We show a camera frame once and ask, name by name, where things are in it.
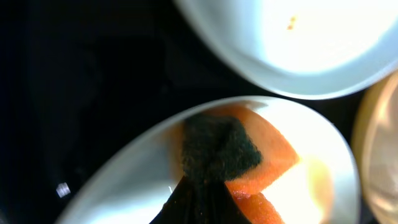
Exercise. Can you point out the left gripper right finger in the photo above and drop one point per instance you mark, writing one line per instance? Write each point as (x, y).
(220, 207)

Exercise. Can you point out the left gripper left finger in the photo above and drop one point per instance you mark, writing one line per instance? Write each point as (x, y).
(181, 206)

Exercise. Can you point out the orange green sponge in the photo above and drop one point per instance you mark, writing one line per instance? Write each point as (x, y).
(234, 152)

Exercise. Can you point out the light blue plate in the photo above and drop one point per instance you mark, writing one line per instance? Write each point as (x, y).
(312, 176)
(307, 49)

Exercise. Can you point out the yellow plate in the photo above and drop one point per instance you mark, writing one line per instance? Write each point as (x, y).
(374, 144)

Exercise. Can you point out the round black tray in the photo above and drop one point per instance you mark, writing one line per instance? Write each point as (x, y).
(80, 80)

